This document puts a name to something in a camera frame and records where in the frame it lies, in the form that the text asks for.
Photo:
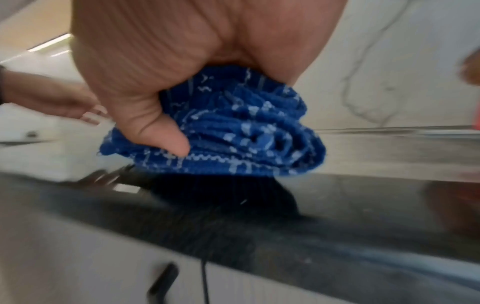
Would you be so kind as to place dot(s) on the steel sink drainboard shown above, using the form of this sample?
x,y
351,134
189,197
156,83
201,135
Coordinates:
x,y
397,151

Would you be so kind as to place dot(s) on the person's right hand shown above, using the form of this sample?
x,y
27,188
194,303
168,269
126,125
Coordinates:
x,y
187,53

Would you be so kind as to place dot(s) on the led light strip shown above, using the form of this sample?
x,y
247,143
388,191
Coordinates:
x,y
49,43

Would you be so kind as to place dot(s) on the blue striped cloth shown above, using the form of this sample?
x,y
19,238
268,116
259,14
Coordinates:
x,y
225,130

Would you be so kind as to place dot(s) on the person's left hand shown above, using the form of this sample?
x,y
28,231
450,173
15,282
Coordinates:
x,y
56,95

